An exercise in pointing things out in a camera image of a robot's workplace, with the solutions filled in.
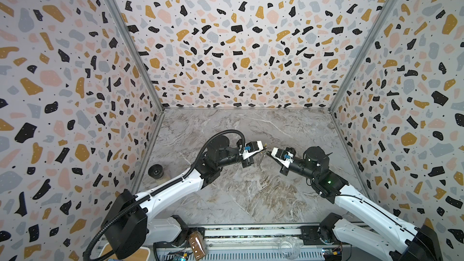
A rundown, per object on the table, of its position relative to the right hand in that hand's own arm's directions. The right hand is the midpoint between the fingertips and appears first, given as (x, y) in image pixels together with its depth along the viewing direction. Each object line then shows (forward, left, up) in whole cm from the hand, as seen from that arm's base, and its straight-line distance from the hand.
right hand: (269, 149), depth 71 cm
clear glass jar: (-30, -8, -25) cm, 40 cm away
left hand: (0, +2, +4) cm, 5 cm away
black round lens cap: (-4, +49, -13) cm, 51 cm away
